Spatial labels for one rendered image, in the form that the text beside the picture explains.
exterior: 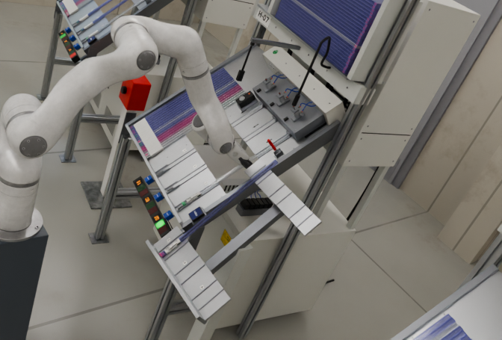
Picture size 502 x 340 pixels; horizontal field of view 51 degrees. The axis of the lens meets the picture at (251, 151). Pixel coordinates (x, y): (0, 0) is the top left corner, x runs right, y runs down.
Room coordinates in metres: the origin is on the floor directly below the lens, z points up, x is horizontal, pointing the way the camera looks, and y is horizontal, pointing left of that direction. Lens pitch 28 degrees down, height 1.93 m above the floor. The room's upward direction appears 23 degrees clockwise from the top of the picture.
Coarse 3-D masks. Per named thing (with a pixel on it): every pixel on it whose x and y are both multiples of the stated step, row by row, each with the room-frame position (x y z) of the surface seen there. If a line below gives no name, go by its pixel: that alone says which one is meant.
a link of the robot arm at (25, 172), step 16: (16, 96) 1.31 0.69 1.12; (32, 96) 1.34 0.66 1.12; (16, 112) 1.24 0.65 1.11; (0, 128) 1.28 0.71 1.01; (0, 144) 1.26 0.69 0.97; (0, 160) 1.23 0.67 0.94; (16, 160) 1.24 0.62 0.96; (32, 160) 1.27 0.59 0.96; (0, 176) 1.22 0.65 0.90; (16, 176) 1.21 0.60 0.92; (32, 176) 1.24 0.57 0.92
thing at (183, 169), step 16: (176, 144) 1.93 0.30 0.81; (160, 160) 1.87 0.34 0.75; (176, 160) 1.86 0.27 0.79; (192, 160) 1.84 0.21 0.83; (160, 176) 1.79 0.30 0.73; (176, 176) 1.78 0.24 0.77; (192, 176) 1.76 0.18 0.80; (208, 176) 1.76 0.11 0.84; (176, 192) 1.71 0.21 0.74; (192, 192) 1.70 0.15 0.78; (208, 192) 1.69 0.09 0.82; (224, 192) 1.68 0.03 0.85; (176, 208) 1.64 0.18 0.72; (192, 208) 1.63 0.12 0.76
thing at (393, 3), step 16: (272, 0) 2.29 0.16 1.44; (384, 0) 1.84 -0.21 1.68; (400, 0) 1.86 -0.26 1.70; (256, 16) 2.40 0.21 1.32; (272, 16) 2.26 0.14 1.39; (384, 16) 1.83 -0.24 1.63; (368, 32) 1.84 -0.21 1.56; (384, 32) 1.86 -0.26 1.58; (368, 48) 1.83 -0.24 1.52; (368, 64) 1.86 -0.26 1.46; (352, 80) 1.83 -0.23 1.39; (128, 112) 2.13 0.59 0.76; (128, 192) 2.16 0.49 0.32; (160, 192) 2.27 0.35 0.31; (240, 208) 1.92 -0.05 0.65; (256, 208) 1.95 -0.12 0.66; (192, 240) 1.53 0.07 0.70; (176, 304) 1.60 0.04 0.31
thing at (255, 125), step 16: (256, 48) 2.39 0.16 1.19; (240, 64) 2.31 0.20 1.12; (256, 64) 2.29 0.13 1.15; (256, 80) 2.19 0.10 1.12; (240, 112) 2.04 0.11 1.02; (256, 112) 2.02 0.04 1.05; (240, 128) 1.96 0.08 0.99; (256, 128) 1.94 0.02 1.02; (272, 128) 1.93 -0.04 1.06; (256, 144) 1.86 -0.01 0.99; (288, 144) 1.84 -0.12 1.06; (272, 160) 1.78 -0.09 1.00
